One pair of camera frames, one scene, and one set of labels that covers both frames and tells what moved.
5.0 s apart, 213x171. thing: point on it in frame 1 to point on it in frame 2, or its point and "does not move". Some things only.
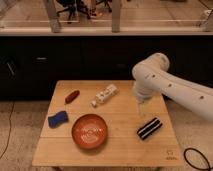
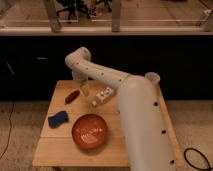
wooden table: x=101 y=123 does not move
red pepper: x=73 y=96 does not move
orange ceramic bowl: x=89 y=131 does not move
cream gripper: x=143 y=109 to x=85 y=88
